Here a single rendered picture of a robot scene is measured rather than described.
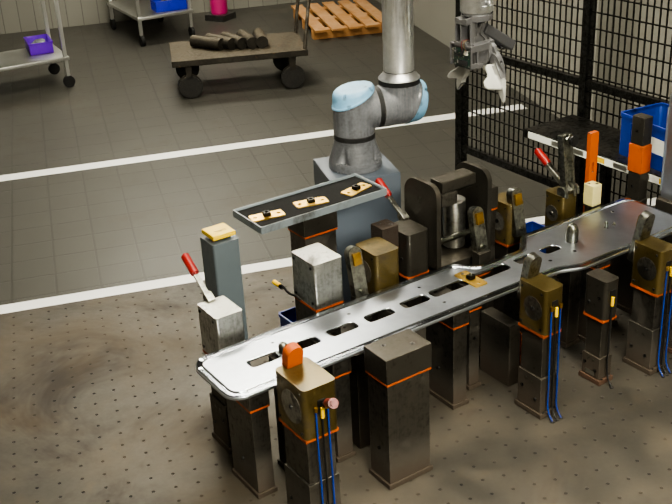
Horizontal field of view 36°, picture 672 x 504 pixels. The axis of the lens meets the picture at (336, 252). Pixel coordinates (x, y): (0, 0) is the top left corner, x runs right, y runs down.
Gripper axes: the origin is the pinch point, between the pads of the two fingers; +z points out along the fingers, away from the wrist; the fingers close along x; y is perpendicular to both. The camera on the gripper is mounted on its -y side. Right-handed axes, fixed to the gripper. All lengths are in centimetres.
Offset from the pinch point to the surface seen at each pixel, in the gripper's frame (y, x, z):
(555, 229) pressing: -24.1, 3.1, 41.6
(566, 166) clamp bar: -34.3, -2.8, 28.5
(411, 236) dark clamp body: 16.8, -7.2, 33.5
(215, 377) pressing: 81, 4, 40
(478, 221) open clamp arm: -2.0, -3.1, 34.2
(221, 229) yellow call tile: 58, -27, 25
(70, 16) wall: -208, -736, 140
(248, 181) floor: -114, -299, 145
